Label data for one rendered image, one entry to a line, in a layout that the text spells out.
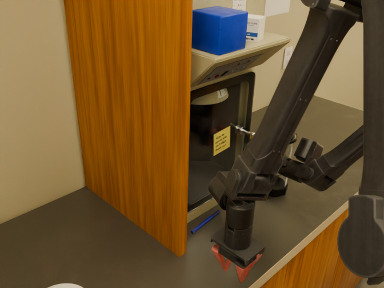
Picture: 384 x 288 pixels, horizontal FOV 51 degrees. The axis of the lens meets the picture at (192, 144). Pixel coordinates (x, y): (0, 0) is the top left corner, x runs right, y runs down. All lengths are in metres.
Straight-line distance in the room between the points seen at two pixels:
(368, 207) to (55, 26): 1.04
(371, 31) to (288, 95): 0.17
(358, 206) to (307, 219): 0.86
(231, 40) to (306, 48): 0.33
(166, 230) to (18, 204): 0.52
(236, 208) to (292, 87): 0.26
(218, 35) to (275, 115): 0.31
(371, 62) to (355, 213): 0.20
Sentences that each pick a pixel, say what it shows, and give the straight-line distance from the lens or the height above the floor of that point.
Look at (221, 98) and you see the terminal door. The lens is 1.18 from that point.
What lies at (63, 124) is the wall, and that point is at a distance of 1.41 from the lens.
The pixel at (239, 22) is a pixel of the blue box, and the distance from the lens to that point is 1.00.
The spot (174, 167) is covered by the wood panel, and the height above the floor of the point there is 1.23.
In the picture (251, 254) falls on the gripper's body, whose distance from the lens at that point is 0.86.
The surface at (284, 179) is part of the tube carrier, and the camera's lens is 1.45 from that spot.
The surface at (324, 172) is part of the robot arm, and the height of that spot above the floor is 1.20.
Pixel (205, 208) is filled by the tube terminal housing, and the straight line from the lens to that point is 1.36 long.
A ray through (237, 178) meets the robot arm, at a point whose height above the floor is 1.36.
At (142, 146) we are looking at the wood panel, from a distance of 1.12.
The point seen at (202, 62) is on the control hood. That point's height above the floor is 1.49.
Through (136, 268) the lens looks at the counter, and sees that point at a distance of 1.18.
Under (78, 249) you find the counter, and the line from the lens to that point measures 1.26.
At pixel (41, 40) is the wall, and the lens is 1.30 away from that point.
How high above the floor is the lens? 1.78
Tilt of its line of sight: 28 degrees down
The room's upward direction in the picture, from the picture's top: 2 degrees clockwise
